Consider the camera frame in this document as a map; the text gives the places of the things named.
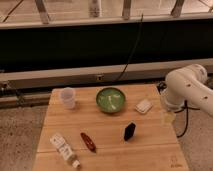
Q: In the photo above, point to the translucent yellowish gripper tool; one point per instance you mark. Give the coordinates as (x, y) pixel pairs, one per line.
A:
(167, 118)

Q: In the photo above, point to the black eraser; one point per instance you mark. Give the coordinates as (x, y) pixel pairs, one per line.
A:
(129, 131)

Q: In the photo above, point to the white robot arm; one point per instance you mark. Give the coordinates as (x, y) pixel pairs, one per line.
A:
(186, 84)

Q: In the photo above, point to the white rectangular sponge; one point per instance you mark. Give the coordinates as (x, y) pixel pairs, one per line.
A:
(144, 106)

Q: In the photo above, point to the green bowl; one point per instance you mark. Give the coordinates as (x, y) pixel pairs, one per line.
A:
(110, 100)

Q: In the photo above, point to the red-brown pen-like object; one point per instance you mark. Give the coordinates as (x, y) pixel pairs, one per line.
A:
(88, 142)

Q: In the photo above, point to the clear plastic cup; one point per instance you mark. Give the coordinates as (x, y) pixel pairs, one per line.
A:
(67, 96)

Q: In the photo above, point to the white tube bottle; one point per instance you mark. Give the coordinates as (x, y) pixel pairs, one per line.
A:
(65, 150)

